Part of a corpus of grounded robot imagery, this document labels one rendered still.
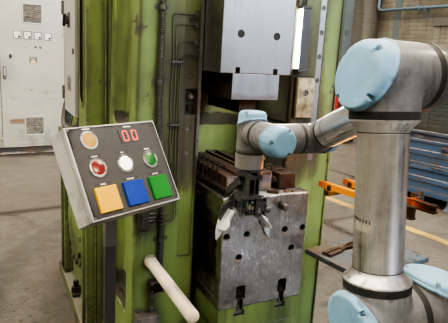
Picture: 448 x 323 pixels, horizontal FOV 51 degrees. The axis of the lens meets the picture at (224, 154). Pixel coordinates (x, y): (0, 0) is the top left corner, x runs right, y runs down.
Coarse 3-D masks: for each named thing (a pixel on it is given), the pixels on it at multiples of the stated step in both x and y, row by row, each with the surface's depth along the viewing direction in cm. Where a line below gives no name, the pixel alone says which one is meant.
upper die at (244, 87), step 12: (204, 72) 193; (216, 72) 183; (204, 84) 193; (216, 84) 183; (228, 84) 174; (240, 84) 173; (252, 84) 175; (264, 84) 177; (276, 84) 180; (228, 96) 174; (240, 96) 174; (252, 96) 176; (264, 96) 178; (276, 96) 181
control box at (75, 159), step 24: (72, 144) 133; (96, 144) 138; (120, 144) 145; (144, 144) 152; (72, 168) 132; (120, 168) 142; (144, 168) 148; (168, 168) 156; (72, 192) 133; (120, 192) 138; (96, 216) 130; (120, 216) 138
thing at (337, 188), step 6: (324, 180) 193; (324, 186) 190; (336, 186) 184; (342, 186) 185; (342, 192) 182; (348, 192) 180; (354, 192) 177; (408, 204) 161; (408, 210) 160; (414, 210) 158; (408, 216) 160; (414, 216) 159
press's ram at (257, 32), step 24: (216, 0) 169; (240, 0) 166; (264, 0) 170; (288, 0) 174; (216, 24) 170; (240, 24) 168; (264, 24) 172; (288, 24) 177; (216, 48) 170; (240, 48) 170; (264, 48) 174; (288, 48) 179; (240, 72) 172; (264, 72) 176; (288, 72) 181
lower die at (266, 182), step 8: (208, 152) 216; (224, 152) 218; (200, 160) 204; (216, 160) 201; (224, 160) 202; (200, 168) 200; (208, 168) 193; (216, 168) 191; (232, 168) 188; (264, 168) 191; (208, 176) 193; (224, 176) 180; (232, 176) 180; (264, 176) 186; (224, 184) 180; (264, 184) 186
